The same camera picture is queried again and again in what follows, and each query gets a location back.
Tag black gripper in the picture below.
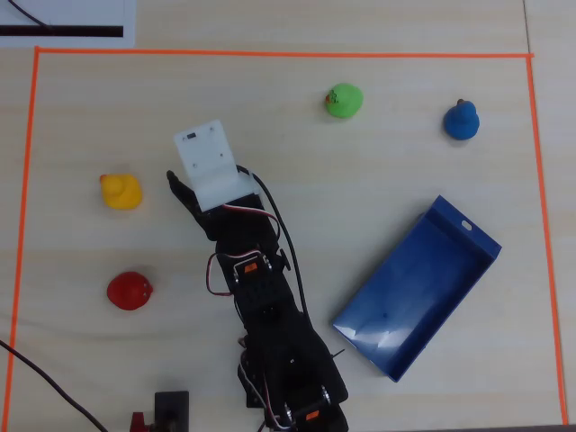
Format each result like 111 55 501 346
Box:
166 169 281 262

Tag yellow rubber duck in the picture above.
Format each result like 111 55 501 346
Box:
99 173 144 212

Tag red rubber duck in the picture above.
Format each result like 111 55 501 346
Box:
106 271 156 311

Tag green rubber duck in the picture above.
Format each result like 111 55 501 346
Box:
324 82 365 120

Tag blue open box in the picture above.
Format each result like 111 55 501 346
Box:
331 193 503 383

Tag blue rubber duck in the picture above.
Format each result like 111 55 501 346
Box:
443 98 482 141

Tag orange tape border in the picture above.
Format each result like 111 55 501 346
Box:
3 45 570 427

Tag black table clamp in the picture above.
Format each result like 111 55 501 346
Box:
153 390 191 432

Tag white paper with black bar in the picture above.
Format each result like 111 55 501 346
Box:
0 0 137 49

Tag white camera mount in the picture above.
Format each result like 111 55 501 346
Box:
173 119 262 213

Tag black camera cable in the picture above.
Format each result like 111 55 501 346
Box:
235 164 312 319

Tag thick black cable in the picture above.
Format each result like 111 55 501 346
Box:
0 338 110 432

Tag thin black cable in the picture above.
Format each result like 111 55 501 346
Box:
7 0 53 31

